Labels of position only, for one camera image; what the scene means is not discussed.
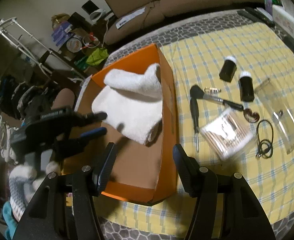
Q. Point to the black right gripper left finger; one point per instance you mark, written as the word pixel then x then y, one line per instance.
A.
pixel 103 169

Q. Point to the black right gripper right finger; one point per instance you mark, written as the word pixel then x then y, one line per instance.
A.
pixel 187 168

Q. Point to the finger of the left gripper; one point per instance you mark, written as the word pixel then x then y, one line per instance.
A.
pixel 95 133
pixel 87 119

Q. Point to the black handled screwdriver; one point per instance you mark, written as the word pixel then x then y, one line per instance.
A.
pixel 195 117

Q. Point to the black makeup brush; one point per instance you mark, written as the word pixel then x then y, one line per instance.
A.
pixel 197 93

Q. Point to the small metal clip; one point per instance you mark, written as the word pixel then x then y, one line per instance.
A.
pixel 211 90

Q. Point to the black bottle white cap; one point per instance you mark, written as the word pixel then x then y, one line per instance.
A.
pixel 228 70

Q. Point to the clear plastic box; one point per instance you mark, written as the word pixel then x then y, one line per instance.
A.
pixel 280 111

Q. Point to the white gloved left hand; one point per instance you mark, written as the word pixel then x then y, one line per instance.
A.
pixel 24 181

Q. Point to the brown chair armrest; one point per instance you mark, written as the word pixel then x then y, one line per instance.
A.
pixel 64 98

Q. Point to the orange cardboard box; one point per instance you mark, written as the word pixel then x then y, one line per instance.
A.
pixel 142 174

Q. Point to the white folded towel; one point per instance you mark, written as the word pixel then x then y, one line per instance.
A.
pixel 133 103

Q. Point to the green bag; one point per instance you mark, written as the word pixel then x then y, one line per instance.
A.
pixel 97 57

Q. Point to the white drying rack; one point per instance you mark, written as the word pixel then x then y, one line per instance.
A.
pixel 28 52

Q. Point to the yellow checkered cloth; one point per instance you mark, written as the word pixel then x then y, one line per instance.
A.
pixel 267 167

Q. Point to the white paper on sofa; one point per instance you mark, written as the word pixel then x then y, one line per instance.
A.
pixel 125 19

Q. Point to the grey stone pattern mat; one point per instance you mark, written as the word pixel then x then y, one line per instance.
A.
pixel 170 218

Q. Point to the brown sofa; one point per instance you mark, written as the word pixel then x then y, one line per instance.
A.
pixel 174 2

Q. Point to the black remote control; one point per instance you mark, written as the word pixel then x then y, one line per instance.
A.
pixel 256 16

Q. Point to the white tissue box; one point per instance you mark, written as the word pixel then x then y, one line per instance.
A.
pixel 283 19

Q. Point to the purple green container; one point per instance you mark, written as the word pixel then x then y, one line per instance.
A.
pixel 268 6

